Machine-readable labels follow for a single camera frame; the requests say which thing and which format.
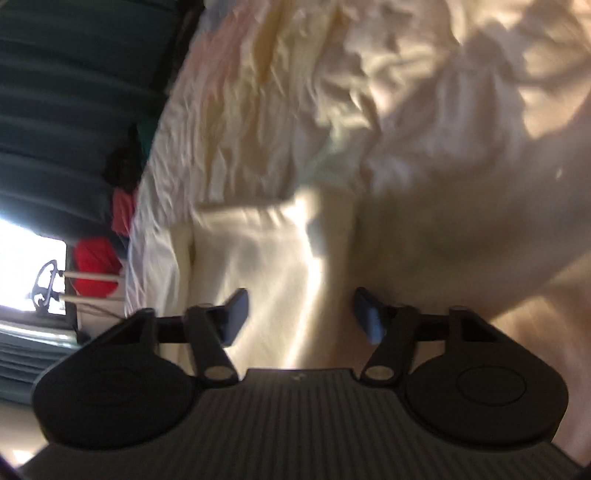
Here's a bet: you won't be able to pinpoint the dark green curtain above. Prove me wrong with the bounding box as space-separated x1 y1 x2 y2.
0 0 204 241

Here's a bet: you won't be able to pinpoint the red cloth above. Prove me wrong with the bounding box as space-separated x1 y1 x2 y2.
74 190 139 298

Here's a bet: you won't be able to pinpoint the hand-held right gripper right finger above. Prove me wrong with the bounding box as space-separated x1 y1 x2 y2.
353 287 503 388

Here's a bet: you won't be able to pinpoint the dark cloth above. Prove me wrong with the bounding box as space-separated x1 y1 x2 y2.
105 121 144 191

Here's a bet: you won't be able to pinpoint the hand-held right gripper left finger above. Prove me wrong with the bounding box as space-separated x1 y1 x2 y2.
115 288 250 385

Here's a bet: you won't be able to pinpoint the black ornate metal object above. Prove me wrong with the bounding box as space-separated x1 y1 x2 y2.
28 259 63 319

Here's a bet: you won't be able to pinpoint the pastel bed sheet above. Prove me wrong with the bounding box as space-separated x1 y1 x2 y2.
124 0 591 467

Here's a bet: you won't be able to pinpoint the white rods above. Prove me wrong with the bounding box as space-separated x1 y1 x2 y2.
59 270 126 305

